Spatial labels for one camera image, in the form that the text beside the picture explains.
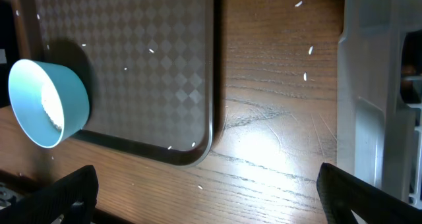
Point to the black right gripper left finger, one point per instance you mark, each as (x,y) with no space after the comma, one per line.
(74,197)

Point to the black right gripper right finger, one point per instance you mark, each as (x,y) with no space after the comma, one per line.
(344,196)

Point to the grey dishwasher rack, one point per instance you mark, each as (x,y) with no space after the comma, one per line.
(379,96)

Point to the light blue rice plate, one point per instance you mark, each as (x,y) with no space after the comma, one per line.
(49,101)

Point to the dark brown serving tray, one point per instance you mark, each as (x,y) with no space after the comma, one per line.
(148,66)

